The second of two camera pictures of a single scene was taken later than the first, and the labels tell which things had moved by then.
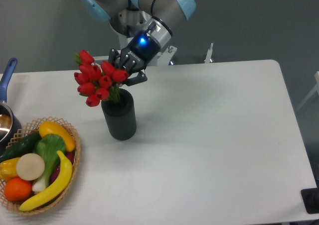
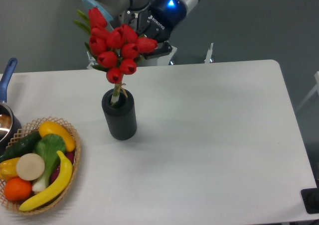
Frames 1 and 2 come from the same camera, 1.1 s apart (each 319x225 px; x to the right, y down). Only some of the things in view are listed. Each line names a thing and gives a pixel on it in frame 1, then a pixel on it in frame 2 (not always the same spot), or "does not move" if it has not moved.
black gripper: (141, 49) → (166, 9)
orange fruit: (18, 189) does not move
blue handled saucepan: (10, 123) does not move
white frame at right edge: (316, 88) does not move
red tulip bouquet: (97, 83) → (115, 50)
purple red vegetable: (69, 155) does not move
